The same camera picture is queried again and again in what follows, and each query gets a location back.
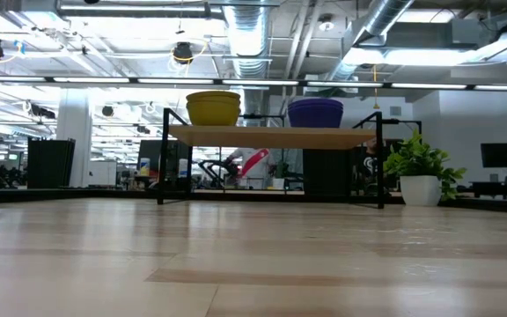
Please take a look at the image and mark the blue-violet plastic bowl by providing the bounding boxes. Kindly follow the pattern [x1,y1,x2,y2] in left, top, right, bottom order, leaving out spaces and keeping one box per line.
[288,103,344,129]

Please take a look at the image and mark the long ceiling light strip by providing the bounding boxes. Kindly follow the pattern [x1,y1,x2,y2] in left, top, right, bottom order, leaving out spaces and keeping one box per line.
[0,75,507,92]

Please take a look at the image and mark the black cabinet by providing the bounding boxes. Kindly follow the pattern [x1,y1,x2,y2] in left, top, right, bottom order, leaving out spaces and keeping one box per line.
[302,149,353,195]
[26,137,77,190]

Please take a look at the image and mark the person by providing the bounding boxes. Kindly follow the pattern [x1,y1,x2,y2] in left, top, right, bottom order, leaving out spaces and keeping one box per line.
[357,136,385,195]
[224,147,277,190]

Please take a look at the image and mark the wooden shelf black metal legs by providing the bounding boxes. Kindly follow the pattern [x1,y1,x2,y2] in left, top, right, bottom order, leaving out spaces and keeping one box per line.
[156,107,423,210]

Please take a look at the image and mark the yellow hanging pendant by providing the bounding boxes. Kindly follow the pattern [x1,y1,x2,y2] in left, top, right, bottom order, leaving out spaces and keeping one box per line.
[371,64,380,110]

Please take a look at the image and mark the green plant white pot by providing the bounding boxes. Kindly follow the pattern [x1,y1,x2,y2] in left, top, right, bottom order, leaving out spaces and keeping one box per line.
[383,129,468,208]

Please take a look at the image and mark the black computer monitor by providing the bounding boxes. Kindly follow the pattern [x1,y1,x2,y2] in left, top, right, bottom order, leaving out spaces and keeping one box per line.
[480,142,507,169]

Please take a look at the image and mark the black aluminium table frame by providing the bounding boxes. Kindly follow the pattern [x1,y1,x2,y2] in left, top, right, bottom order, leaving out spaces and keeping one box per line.
[0,184,507,216]

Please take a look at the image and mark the silver spiral ventilation duct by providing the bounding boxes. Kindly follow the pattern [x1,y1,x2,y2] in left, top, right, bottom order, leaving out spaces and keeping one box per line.
[323,0,415,83]
[222,0,276,116]

